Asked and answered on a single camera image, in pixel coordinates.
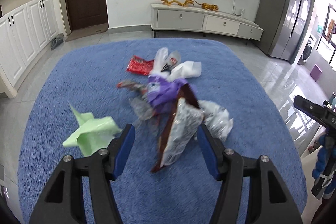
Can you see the purple storage stool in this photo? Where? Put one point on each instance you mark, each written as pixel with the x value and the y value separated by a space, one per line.
pixel 316 72

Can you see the white plastic bag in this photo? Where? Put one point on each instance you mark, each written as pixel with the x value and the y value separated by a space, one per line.
pixel 169 66

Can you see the white wall cabinets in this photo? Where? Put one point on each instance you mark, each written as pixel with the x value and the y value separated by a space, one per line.
pixel 27 28

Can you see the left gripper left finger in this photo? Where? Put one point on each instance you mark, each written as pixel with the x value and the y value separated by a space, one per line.
pixel 79 184

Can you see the clear plastic wrapper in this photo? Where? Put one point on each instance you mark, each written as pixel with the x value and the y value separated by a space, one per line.
pixel 217 119

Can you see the white TV cabinet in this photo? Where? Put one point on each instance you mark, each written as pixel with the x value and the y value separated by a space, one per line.
pixel 189 19

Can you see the grey double-door refrigerator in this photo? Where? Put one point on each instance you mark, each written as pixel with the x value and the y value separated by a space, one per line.
pixel 283 22

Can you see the red foil packet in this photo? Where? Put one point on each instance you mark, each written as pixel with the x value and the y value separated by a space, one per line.
pixel 140 66

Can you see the white washing machine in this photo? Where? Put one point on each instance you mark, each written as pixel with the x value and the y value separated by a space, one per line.
pixel 307 50

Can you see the silver brown snack bag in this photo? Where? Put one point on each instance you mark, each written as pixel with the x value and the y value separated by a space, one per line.
pixel 184 119

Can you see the golden dragon ornament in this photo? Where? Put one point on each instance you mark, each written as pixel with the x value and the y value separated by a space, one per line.
pixel 181 4

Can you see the grey slippers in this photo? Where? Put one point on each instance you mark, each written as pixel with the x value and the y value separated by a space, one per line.
pixel 56 42

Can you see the red snack wrapper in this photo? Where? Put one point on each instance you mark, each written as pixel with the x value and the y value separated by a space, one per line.
pixel 133 86

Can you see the blue fluffy bed cover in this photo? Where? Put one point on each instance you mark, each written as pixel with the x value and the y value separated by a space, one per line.
pixel 85 79

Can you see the purple plastic wrapper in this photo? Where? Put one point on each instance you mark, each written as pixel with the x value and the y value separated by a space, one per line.
pixel 161 94

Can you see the green paper wrapper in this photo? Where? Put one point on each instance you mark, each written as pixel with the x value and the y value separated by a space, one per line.
pixel 93 133

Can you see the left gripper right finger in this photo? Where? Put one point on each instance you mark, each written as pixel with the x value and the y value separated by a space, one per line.
pixel 269 199

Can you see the golden tiger ornament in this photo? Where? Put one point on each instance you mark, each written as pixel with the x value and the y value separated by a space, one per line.
pixel 209 7

